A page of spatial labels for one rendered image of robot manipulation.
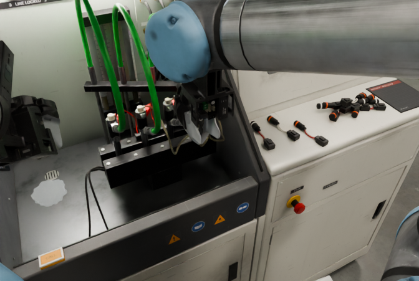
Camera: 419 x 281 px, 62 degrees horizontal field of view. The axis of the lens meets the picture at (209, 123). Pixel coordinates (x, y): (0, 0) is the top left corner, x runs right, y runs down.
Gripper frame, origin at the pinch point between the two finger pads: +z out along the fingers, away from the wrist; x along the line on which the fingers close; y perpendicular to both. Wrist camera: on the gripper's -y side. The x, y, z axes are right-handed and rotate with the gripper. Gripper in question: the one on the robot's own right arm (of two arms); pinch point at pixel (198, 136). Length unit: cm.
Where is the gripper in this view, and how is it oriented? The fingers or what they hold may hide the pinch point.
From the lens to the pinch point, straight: 69.7
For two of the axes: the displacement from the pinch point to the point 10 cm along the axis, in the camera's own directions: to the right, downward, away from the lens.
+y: 4.5, 5.5, -7.0
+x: 8.9, -2.8, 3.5
